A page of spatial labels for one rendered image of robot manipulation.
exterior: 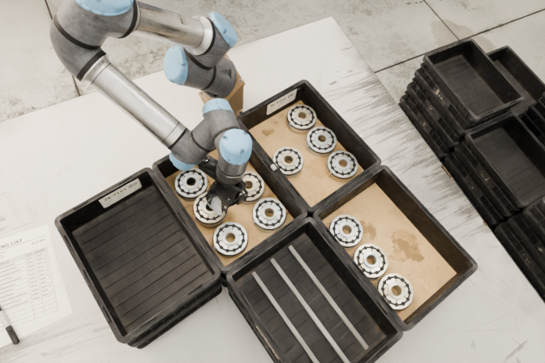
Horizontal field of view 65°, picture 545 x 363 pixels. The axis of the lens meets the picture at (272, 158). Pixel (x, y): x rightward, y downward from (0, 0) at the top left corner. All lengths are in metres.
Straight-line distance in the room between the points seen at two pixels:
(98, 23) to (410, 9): 2.58
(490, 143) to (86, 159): 1.80
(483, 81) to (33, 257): 2.06
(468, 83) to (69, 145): 1.81
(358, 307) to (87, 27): 1.01
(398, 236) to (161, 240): 0.73
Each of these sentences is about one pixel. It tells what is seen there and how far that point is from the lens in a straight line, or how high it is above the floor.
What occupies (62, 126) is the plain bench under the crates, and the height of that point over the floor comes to 0.70.
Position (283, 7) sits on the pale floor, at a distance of 3.11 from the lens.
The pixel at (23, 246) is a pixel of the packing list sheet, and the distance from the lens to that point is 1.60.
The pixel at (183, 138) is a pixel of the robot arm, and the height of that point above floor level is 1.12.
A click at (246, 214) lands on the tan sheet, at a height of 0.83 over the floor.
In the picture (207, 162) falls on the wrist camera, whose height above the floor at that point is 1.02.
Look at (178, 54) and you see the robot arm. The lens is 1.40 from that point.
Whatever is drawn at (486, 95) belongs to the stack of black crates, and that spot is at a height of 0.49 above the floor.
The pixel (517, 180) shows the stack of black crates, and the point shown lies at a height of 0.38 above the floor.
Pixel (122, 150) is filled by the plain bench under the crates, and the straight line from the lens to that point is 1.65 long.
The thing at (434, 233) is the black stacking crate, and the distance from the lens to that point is 1.40.
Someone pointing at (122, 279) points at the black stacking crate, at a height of 0.83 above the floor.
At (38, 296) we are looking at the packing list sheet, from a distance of 1.54.
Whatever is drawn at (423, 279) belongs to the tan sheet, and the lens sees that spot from 1.41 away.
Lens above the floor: 2.09
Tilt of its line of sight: 62 degrees down
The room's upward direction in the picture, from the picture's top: 9 degrees clockwise
